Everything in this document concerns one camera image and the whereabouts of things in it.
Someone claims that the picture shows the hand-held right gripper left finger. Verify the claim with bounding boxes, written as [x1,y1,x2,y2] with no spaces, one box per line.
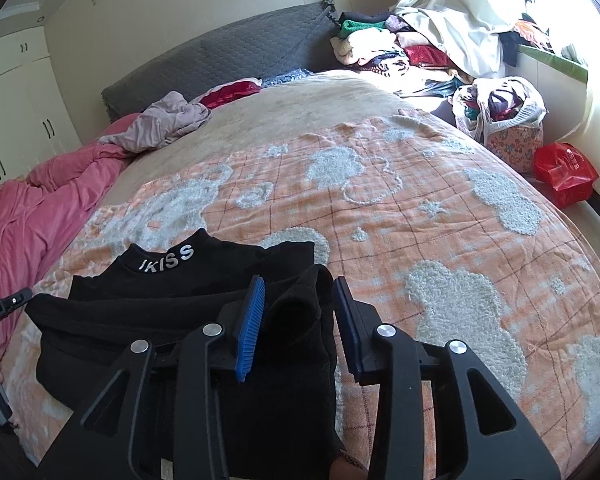
[37,274,267,480]

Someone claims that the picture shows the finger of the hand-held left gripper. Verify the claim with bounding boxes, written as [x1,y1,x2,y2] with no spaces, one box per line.
[1,287,34,314]

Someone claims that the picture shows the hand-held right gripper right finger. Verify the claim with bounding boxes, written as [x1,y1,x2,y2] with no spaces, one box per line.
[332,276,564,480]

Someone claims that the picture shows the black sweater with orange patches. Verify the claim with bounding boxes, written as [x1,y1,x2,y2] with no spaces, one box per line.
[24,227,347,480]

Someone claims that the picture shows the white plastic bag of clothes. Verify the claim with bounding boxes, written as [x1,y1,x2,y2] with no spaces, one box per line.
[452,75,549,142]

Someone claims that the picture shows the pile of mixed clothes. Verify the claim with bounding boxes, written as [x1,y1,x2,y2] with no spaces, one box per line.
[329,12,474,99]

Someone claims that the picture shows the dark clothes on windowsill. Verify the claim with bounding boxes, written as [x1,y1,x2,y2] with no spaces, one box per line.
[499,13,589,67]

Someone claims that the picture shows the person's right hand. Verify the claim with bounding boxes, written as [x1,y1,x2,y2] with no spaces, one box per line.
[329,451,370,480]

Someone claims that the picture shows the pink duvet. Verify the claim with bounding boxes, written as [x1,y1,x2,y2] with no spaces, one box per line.
[0,112,142,377]

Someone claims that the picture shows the orange patterned blanket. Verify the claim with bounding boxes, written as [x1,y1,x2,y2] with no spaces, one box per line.
[2,114,600,472]

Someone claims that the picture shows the cream wardrobe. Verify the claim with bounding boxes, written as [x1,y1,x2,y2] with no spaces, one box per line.
[0,26,84,197]

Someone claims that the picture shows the beige bed sheet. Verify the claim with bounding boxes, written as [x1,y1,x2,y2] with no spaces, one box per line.
[99,69,432,207]

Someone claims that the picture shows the mauve crumpled garment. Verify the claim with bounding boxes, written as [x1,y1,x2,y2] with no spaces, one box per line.
[112,90,214,152]

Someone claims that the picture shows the red shiny cloth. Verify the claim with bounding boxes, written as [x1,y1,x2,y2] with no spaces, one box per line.
[199,79,262,110]

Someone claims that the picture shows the floral printed box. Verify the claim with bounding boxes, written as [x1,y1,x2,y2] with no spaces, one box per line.
[484,124,546,172]

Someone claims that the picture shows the blue patterned cloth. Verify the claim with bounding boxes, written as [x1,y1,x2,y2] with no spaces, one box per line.
[260,67,314,89]

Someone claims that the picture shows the red plastic bag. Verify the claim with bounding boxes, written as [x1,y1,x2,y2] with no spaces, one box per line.
[532,142,600,208]

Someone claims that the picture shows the grey quilted headboard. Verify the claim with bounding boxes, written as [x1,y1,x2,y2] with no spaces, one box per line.
[101,0,342,124]

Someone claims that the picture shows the green windowsill mat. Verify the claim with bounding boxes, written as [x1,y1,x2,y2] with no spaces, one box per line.
[517,42,589,82]

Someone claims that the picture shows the white curtain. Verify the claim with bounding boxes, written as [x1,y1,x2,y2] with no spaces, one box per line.
[389,0,537,79]

